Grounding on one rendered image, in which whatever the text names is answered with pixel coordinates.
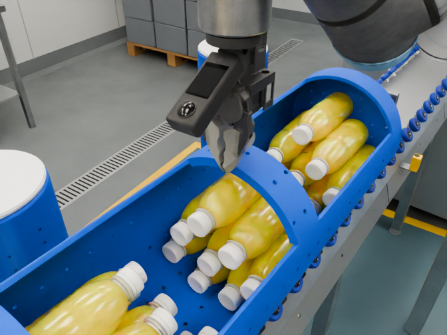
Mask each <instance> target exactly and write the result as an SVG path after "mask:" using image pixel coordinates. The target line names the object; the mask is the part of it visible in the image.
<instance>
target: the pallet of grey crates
mask: <svg viewBox="0 0 447 335"><path fill-rule="evenodd" d="M122 5H123V10H124V16H125V17H124V18H125V23H126V32H127V37H128V41H127V42H126V43H127V48H128V54H129V55H132V56H138V55H140V54H142V53H145V52H146V51H149V50H154V51H159V52H162V53H167V57H168V65H170V66H174V67H177V66H179V65H181V64H182V63H184V62H186V61H188V60H190V59H192V60H196V61H198V45H199V44H200V43H201V42H202V41H204V40H205V39H206V33H205V32H203V31H202V30H201V29H200V28H199V27H198V2H197V0H122Z"/></svg>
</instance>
